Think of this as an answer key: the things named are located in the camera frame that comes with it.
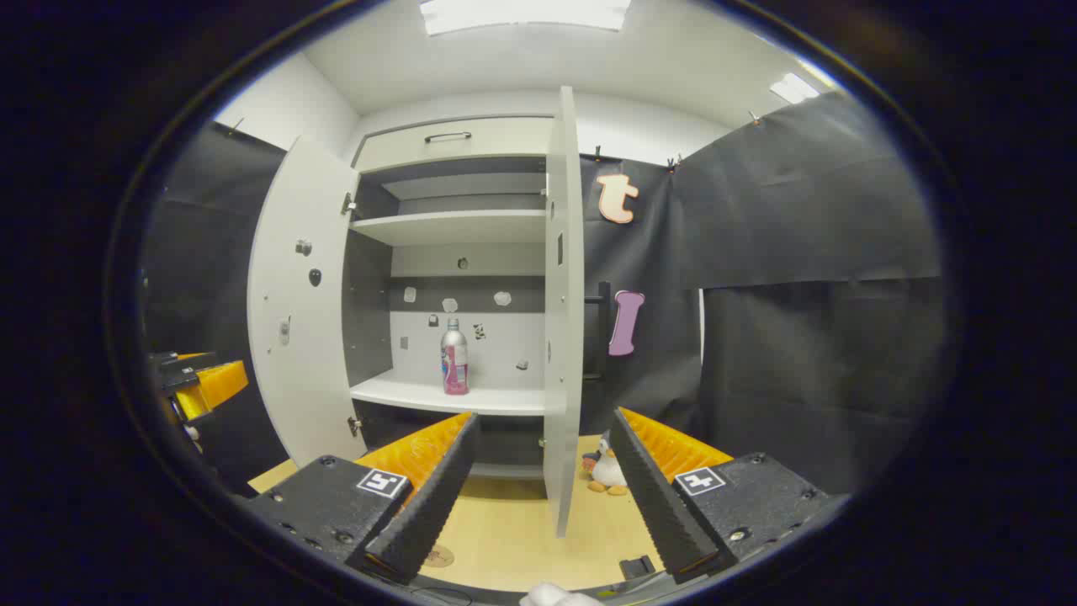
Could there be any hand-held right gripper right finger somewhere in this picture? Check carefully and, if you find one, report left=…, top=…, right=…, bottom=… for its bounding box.
left=610, top=407, right=846, bottom=584

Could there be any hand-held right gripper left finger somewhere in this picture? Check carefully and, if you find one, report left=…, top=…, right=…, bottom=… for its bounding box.
left=244, top=411, right=482, bottom=586

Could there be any pink label bottle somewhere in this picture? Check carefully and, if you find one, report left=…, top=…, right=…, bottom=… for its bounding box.
left=440, top=317, right=470, bottom=396

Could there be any white cabinet shelf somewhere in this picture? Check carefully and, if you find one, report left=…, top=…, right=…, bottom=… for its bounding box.
left=351, top=375, right=548, bottom=417
left=351, top=209, right=548, bottom=247

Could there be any white and grey cabinet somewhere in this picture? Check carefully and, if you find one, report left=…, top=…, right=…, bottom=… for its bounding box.
left=341, top=114, right=556, bottom=481

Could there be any white cabinet drawer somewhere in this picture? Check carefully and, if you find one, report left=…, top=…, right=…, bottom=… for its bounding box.
left=353, top=115, right=554, bottom=173

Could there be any penguin plush toy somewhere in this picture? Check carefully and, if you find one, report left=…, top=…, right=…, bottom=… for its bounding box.
left=581, top=431, right=630, bottom=497

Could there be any black backdrop cloth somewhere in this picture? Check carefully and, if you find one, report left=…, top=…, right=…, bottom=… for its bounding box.
left=579, top=88, right=943, bottom=497
left=143, top=120, right=291, bottom=497

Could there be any small ceiling light panel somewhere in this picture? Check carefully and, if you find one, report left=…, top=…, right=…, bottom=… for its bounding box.
left=770, top=72, right=821, bottom=105

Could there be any large ceiling light panel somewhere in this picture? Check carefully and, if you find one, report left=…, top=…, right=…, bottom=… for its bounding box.
left=421, top=0, right=632, bottom=36

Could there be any black door handle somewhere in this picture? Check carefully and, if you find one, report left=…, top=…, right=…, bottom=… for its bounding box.
left=585, top=282, right=613, bottom=381

